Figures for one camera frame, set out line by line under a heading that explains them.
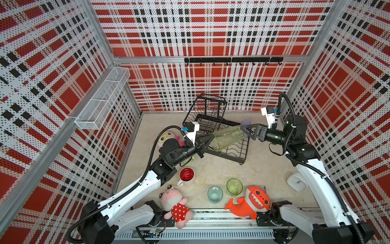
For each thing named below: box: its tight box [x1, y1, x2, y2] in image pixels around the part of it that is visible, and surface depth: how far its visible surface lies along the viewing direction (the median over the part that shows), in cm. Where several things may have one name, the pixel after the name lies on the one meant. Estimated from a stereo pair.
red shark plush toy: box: [224, 186, 271, 220], surface depth 74 cm
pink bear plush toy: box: [158, 184, 193, 230], surface depth 74 cm
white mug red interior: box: [176, 166, 195, 188], surface depth 84 cm
